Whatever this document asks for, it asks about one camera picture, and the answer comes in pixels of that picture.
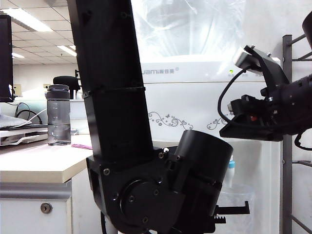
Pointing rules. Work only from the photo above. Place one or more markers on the white desk drawer cabinet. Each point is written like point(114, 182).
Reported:
point(24, 219)

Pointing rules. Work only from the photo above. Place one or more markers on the white laptop stand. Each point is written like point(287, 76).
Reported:
point(22, 140)

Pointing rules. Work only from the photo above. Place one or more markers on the grey metal rack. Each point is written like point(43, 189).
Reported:
point(287, 170)

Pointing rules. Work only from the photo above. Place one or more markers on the pink printed card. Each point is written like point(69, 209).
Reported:
point(83, 146)

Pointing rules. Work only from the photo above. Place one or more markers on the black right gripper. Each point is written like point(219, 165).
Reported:
point(251, 129)

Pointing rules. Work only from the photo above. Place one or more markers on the blue cold water tap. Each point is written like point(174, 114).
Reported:
point(231, 170)

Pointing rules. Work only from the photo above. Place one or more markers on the plastic-wrapped water jug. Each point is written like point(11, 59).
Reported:
point(182, 29)

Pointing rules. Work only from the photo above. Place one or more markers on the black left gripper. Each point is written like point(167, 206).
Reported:
point(212, 226)

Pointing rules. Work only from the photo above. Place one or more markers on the fluorescent ceiling light panel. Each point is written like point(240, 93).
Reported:
point(24, 19)
point(68, 50)
point(18, 55)

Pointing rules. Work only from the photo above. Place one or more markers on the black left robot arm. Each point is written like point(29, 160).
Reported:
point(112, 97)

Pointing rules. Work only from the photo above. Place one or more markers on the black computer monitor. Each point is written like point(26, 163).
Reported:
point(6, 61)

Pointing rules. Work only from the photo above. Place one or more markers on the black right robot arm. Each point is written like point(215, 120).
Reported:
point(297, 104)

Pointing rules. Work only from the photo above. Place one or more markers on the round cabinet lock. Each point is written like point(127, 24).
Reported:
point(46, 208)

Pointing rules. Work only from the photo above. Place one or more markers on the white water dispenser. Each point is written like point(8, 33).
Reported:
point(190, 97)

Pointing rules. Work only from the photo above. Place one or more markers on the grey transparent water bottle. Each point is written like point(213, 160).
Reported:
point(58, 117)

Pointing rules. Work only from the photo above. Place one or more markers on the black flat laptop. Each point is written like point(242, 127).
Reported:
point(39, 126)

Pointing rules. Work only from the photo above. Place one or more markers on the grey felt laptop sleeve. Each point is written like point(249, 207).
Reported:
point(14, 120)

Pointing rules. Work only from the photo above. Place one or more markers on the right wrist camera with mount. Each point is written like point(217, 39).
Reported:
point(246, 59)

